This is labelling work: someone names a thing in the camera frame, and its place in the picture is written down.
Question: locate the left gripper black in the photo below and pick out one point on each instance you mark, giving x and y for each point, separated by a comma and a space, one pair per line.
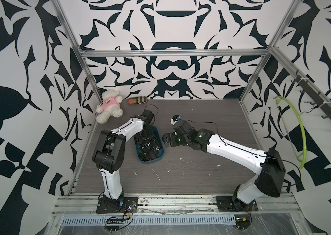
151, 135

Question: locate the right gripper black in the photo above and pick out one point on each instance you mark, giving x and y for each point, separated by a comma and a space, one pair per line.
171, 135

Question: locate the teal plastic storage box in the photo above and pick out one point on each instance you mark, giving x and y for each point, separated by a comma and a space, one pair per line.
155, 144

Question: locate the black car key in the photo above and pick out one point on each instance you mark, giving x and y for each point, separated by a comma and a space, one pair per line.
153, 154
144, 149

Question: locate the black car key box front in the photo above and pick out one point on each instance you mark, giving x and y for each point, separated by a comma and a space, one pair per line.
145, 157

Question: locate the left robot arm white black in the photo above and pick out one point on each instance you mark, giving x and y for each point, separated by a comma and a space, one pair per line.
110, 150

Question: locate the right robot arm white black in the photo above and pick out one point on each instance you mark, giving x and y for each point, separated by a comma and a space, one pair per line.
267, 166

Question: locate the brown checkered pouch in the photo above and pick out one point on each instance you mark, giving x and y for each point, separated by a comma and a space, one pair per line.
137, 100

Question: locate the white teddy bear pink shirt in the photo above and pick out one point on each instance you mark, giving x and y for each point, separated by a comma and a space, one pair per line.
110, 106

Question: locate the black connector block left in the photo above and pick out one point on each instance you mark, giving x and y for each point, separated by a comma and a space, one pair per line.
113, 224

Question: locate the black connector block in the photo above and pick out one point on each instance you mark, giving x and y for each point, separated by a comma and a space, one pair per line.
113, 224
242, 223

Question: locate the black connector block right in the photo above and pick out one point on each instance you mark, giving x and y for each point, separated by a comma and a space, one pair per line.
242, 223

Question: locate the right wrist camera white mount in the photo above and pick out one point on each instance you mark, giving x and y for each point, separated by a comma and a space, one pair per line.
175, 119

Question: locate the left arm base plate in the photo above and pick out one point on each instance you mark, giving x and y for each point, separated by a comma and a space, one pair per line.
107, 205

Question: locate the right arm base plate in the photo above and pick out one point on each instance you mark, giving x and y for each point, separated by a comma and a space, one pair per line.
227, 203

